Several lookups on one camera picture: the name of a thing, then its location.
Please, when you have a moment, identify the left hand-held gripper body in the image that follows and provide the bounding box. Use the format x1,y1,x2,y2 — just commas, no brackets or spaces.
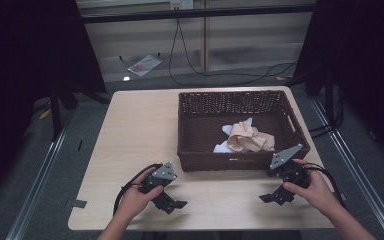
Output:
139,161,181,212

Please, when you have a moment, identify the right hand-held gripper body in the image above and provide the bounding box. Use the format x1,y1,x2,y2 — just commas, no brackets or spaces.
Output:
265,143,312,202

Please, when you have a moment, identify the person's left hand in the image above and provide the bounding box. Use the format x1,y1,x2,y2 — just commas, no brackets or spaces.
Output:
118,166,165,223

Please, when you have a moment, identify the person's right hand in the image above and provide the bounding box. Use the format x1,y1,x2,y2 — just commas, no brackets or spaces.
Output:
282,158,343,218

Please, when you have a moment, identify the crumpled peach cloth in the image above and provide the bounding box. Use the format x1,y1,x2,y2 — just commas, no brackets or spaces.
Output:
226,120,277,154

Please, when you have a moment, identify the dark brown wicker basket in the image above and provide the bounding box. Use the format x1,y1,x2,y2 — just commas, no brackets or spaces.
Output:
176,89,312,173

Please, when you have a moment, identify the crumpled white cloth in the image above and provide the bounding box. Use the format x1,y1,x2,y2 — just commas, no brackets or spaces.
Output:
212,116,254,155

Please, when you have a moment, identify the black metal stand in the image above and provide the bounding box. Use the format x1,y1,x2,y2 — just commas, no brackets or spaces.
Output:
285,70,345,135
48,87,80,142

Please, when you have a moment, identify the grey tape strip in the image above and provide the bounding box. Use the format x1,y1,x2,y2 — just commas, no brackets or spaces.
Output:
65,198,88,210

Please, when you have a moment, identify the clear plastic bag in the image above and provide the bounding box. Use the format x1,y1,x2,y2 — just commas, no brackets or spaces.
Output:
127,54,164,78

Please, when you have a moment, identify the dark curtain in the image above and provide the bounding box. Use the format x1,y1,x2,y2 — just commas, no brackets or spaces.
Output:
292,0,384,169
0,0,108,209

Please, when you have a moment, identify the yellow tape piece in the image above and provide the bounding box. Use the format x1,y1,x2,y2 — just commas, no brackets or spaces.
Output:
38,107,52,121

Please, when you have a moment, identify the black horizontal bar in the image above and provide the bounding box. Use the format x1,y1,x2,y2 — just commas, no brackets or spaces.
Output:
80,4,316,24

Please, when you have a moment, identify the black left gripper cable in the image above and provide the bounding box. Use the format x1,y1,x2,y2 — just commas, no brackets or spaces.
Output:
112,162,163,217

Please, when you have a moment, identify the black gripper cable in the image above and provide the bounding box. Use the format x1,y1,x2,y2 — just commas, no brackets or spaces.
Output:
301,162,348,211
112,162,163,217

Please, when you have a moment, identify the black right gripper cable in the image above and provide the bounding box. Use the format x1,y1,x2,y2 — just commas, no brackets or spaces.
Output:
301,162,348,211

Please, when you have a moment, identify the metal floor rail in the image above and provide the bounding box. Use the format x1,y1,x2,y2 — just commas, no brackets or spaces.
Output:
5,128,68,240
309,95,384,240

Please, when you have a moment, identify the long black floor cable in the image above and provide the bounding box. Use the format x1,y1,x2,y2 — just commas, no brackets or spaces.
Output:
167,18,298,87

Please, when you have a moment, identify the wooden vertical post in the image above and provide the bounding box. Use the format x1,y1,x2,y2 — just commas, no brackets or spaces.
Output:
201,0,211,72

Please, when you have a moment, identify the white wall socket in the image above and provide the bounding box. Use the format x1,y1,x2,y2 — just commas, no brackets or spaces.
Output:
169,0,194,11

